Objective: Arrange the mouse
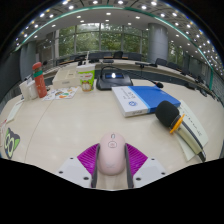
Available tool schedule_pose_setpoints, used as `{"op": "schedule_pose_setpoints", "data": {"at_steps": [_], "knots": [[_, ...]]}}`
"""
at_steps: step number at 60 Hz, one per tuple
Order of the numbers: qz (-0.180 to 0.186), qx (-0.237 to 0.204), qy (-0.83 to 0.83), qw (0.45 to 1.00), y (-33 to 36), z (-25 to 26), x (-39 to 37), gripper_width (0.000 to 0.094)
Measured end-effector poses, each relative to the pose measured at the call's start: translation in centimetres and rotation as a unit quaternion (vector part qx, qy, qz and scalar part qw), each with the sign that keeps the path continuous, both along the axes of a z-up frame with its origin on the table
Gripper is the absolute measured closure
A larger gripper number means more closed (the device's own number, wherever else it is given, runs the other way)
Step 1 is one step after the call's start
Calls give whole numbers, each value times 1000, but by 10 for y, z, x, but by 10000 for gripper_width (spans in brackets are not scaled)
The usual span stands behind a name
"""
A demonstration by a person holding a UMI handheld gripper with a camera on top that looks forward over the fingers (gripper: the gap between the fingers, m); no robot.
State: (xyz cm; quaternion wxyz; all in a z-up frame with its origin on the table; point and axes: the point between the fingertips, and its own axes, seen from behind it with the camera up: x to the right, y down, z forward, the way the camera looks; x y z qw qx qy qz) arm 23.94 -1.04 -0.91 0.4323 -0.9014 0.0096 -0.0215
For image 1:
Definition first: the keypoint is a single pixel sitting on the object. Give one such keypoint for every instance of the black conference microphone unit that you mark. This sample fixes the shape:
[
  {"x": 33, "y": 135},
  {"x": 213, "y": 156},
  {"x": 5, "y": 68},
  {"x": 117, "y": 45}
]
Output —
[{"x": 113, "y": 83}]

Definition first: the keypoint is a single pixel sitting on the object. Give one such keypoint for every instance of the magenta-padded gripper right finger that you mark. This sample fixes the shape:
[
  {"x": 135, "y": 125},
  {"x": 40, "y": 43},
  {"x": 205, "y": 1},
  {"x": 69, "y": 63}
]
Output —
[{"x": 137, "y": 160}]

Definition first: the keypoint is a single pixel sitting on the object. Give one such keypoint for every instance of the red thermos bottle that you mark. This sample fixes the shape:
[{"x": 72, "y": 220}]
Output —
[{"x": 40, "y": 81}]

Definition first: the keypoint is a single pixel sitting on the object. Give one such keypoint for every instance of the pale printed paper sheet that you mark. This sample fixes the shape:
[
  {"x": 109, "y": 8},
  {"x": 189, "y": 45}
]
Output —
[{"x": 196, "y": 126}]

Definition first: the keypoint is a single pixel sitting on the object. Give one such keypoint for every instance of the white tissue box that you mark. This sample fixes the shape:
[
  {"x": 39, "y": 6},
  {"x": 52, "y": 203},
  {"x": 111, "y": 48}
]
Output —
[{"x": 65, "y": 79}]

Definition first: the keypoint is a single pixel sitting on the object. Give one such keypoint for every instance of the blue and white book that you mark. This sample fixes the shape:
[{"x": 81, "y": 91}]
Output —
[{"x": 143, "y": 98}]

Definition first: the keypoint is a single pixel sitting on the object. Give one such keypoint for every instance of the colourful leaflet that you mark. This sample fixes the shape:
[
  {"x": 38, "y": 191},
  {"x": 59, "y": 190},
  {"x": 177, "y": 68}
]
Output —
[{"x": 61, "y": 94}]

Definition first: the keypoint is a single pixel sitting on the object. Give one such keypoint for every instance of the pink computer mouse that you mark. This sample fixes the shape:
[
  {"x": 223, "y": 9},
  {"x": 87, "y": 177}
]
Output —
[{"x": 111, "y": 155}]

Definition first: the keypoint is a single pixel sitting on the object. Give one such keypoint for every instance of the white lidded mug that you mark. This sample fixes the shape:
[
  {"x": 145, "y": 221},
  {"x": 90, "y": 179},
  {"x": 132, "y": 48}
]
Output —
[{"x": 34, "y": 90}]

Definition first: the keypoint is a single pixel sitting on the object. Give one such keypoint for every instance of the ceiling lights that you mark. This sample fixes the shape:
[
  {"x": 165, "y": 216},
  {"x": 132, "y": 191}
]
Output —
[{"x": 108, "y": 13}]

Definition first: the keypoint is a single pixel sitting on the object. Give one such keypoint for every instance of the dark office chairs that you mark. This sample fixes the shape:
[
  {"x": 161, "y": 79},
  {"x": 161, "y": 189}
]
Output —
[{"x": 161, "y": 61}]

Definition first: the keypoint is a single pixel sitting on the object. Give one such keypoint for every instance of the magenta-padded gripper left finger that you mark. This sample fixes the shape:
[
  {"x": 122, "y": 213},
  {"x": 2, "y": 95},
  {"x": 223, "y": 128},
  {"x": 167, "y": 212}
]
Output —
[{"x": 85, "y": 160}]

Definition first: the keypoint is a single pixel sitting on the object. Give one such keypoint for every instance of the cat-face mouse pad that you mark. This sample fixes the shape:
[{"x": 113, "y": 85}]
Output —
[{"x": 11, "y": 143}]

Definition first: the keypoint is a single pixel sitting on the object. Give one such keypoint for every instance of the white paper cup stack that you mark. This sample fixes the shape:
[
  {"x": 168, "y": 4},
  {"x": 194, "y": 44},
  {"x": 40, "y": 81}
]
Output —
[{"x": 24, "y": 91}]

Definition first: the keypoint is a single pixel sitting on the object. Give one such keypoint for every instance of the handheld microphone with foam head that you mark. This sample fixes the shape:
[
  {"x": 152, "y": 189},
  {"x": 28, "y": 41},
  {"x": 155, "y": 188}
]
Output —
[{"x": 166, "y": 113}]

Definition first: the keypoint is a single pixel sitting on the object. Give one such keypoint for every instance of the printed paper cup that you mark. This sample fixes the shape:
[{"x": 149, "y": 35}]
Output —
[{"x": 86, "y": 79}]

